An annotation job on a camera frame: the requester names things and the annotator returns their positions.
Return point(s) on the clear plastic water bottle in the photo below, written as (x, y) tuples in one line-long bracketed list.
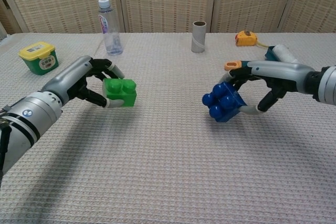
[(111, 40)]

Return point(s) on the blue toy brick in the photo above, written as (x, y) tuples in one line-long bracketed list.
[(223, 103)]

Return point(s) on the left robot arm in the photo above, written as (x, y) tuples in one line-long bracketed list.
[(26, 124)]

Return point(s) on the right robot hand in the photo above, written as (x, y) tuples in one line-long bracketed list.
[(286, 75)]

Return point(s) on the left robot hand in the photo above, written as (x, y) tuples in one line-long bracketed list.
[(68, 77)]

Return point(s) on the grey cardboard tube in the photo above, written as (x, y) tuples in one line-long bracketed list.
[(198, 40)]

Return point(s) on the green tub yellow lid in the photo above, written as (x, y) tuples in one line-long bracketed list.
[(39, 64)]

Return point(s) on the yellow tape measure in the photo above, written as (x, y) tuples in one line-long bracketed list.
[(245, 40)]

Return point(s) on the green toy brick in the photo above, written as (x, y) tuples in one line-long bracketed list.
[(123, 95)]

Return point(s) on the white woven tablecloth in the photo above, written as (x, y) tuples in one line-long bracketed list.
[(168, 155)]

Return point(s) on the teal lint roller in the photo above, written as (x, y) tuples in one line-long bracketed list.
[(282, 52)]

